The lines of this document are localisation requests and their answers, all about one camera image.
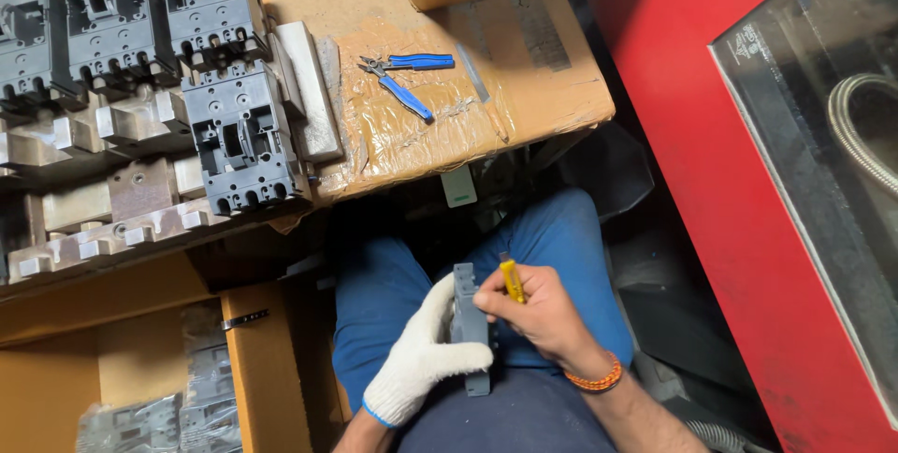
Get dark navy shirt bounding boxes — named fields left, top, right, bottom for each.
left=395, top=365, right=620, bottom=453

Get white card with green mark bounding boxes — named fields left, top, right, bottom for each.
left=440, top=163, right=478, bottom=209

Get small grey plastic breaker housing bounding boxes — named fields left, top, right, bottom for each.
left=451, top=263, right=493, bottom=398

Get grey corrugated hose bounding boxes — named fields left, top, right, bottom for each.
left=683, top=418, right=774, bottom=453

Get plastic-wrapped grey housings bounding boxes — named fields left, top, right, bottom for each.
left=75, top=299, right=244, bottom=453

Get taped cardboard sheet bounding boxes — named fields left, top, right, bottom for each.
left=242, top=0, right=617, bottom=206

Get open brown carton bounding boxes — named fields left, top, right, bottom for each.
left=0, top=279, right=314, bottom=453

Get blue trousers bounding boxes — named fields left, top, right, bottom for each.
left=331, top=187, right=637, bottom=417

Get thin metal blade knife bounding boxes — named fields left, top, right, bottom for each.
left=455, top=42, right=510, bottom=144

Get steel fixture with blocks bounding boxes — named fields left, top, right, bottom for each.
left=0, top=83, right=313, bottom=287

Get braided metal hose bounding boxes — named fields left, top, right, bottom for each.
left=826, top=73, right=898, bottom=199

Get person's right hand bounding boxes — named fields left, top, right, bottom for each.
left=473, top=266, right=613, bottom=378

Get yellow utility knife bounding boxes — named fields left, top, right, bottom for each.
left=498, top=251, right=527, bottom=305

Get person's left hand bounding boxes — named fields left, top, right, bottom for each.
left=362, top=272, right=495, bottom=429

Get blue-handled pliers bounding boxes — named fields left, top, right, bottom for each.
left=355, top=52, right=456, bottom=123

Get red machine with window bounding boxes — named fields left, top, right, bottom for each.
left=571, top=0, right=898, bottom=453

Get long steel block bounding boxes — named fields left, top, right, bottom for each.
left=272, top=20, right=345, bottom=164

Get orange bead bracelet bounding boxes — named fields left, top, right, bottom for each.
left=563, top=351, right=624, bottom=395

